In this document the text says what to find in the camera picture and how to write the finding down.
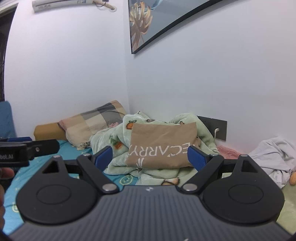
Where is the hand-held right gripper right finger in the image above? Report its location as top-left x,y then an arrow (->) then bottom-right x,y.
180,146 -> 258,194

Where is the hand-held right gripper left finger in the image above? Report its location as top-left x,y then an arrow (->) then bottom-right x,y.
42,146 -> 119,194

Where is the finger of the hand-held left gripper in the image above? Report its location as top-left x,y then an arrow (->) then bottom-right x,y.
25,138 -> 60,161
0,137 -> 33,143

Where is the tan t-shirt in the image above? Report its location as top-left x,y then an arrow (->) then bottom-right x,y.
126,122 -> 201,169

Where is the person's left hand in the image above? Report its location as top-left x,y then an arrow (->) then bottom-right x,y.
0,167 -> 15,234

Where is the green printed fleece blanket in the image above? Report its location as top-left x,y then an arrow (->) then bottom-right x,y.
89,112 -> 221,186

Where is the mustard headboard cushion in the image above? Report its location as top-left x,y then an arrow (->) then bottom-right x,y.
34,122 -> 67,141

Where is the blue printed bed sheet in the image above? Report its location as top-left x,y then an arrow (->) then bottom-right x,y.
3,139 -> 139,235

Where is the blue covered chair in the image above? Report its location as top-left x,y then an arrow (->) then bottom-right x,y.
0,101 -> 18,139

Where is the pink fuzzy cloth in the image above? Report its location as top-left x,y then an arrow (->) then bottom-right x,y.
216,145 -> 249,161

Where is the plaid pillow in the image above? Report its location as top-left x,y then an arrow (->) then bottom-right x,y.
58,100 -> 127,150

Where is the white crumpled cloth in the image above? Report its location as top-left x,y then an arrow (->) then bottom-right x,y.
247,136 -> 296,189

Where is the light green mat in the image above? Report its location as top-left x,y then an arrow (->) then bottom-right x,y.
276,183 -> 296,235

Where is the white air conditioner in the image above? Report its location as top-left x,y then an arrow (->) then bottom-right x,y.
32,0 -> 96,13

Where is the air conditioner pipe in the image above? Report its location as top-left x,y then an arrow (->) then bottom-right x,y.
92,0 -> 117,12

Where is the grey wall socket panel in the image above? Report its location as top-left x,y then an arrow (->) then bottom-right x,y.
197,115 -> 228,141

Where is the dark door frame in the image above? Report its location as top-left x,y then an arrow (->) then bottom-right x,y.
0,2 -> 19,101

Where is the wall poster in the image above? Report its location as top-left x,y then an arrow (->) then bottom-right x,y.
128,0 -> 226,55

